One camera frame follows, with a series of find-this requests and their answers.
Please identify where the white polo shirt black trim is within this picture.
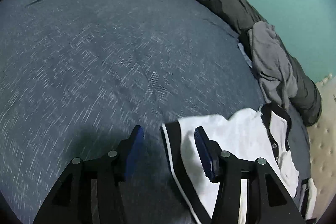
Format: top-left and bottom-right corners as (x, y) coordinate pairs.
(161, 103), (303, 223)

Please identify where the grey crumpled garment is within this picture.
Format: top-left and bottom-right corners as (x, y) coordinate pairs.
(248, 21), (298, 110)

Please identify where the blue patterned bed cover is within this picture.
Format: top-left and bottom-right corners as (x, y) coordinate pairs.
(0, 0), (312, 224)

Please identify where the cream tufted headboard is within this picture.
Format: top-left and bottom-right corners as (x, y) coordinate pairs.
(307, 77), (335, 219)

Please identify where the dark grey rolled duvet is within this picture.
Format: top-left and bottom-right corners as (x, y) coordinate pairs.
(135, 0), (322, 127)

